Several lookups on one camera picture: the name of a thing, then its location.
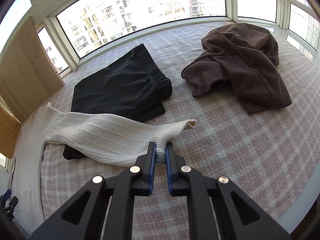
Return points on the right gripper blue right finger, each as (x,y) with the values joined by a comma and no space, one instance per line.
(217,207)

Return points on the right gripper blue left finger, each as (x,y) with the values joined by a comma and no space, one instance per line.
(103,207)

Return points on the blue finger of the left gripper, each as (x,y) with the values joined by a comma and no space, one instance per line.
(11,206)
(4,198)

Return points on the cream knit garment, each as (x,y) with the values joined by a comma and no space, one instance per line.
(106,138)

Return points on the black pants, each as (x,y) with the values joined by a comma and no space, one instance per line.
(132,87)

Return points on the dark brown garment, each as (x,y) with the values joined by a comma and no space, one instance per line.
(244,57)

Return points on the knotty pine plank board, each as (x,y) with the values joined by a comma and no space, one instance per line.
(9,130)

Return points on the pink plaid table cloth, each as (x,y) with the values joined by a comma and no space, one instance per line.
(270,155)

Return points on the large light wooden board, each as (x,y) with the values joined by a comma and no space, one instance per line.
(28,78)

